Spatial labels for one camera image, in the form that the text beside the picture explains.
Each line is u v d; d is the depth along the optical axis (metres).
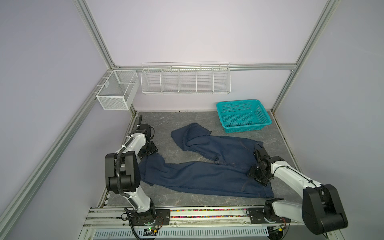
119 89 1.02
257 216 0.74
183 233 1.57
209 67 0.91
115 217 0.75
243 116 1.19
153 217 0.67
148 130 0.80
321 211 0.41
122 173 0.47
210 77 1.03
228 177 0.87
